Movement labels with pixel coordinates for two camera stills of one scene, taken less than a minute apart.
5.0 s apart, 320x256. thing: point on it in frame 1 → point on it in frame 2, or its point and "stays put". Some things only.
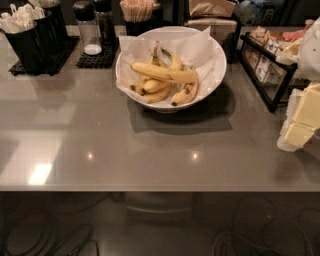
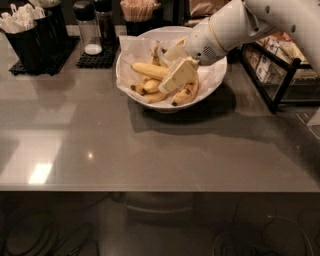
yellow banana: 169,73 stays put
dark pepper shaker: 104,13 stays put
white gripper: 311,53 → 201,44
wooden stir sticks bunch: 138,11 stays put
